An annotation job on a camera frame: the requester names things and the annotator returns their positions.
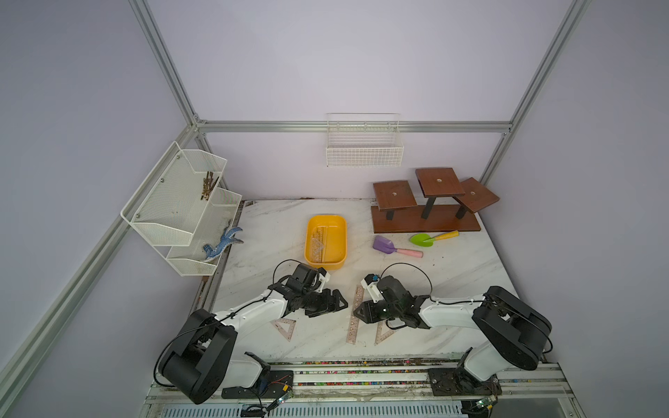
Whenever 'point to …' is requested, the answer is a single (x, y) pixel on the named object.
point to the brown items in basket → (208, 185)
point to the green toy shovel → (426, 240)
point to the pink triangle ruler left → (287, 326)
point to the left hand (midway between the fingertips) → (337, 309)
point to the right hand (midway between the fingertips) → (359, 315)
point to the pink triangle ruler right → (382, 332)
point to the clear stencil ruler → (318, 245)
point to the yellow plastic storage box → (326, 241)
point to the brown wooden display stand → (450, 208)
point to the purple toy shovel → (387, 246)
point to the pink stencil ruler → (356, 306)
